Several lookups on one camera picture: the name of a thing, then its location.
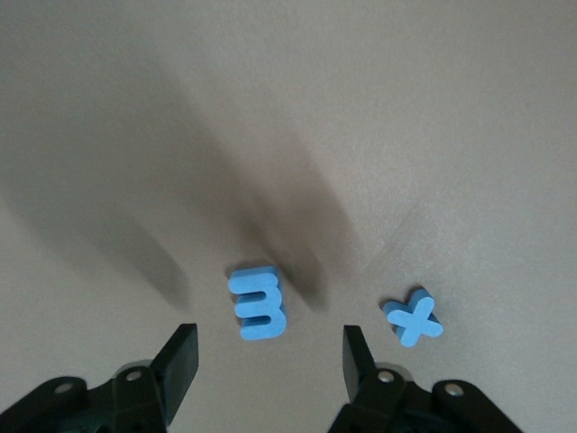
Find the blue foam letter x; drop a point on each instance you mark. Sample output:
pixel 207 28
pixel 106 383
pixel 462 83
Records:
pixel 412 322

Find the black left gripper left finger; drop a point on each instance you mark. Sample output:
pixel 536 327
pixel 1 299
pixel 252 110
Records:
pixel 176 374

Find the blue foam letter m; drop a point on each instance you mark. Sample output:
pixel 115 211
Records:
pixel 261 331

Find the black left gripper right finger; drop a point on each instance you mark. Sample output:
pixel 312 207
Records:
pixel 360 379

